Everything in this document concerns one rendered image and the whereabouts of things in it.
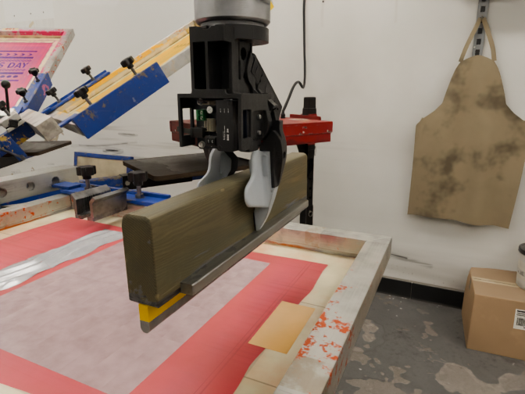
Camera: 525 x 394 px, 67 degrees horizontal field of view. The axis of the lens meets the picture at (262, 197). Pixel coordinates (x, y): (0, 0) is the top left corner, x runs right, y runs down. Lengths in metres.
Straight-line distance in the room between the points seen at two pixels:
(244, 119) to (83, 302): 0.36
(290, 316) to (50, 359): 0.28
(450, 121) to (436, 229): 0.62
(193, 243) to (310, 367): 0.16
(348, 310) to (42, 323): 0.38
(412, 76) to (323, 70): 0.50
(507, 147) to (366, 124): 0.72
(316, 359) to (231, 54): 0.30
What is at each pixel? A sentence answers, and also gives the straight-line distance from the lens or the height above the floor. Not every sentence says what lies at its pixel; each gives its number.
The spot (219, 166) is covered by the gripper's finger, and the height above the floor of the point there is 1.15.
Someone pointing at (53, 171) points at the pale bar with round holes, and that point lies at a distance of 1.13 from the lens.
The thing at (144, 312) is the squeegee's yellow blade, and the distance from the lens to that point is 0.35.
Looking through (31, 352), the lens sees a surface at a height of 0.96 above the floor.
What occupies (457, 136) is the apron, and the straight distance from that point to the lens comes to 2.36.
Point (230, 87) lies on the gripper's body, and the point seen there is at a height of 1.24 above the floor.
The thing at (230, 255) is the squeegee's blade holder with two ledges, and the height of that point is 1.08.
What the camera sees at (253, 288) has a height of 0.95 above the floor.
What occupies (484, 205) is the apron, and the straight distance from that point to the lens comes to 2.41.
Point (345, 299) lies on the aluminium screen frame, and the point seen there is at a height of 0.99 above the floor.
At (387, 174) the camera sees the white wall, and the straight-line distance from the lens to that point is 2.47.
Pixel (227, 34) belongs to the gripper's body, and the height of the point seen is 1.28.
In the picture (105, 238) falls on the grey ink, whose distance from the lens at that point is 0.83.
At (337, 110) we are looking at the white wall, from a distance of 2.48.
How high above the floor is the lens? 1.24
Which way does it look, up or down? 15 degrees down
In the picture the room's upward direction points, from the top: straight up
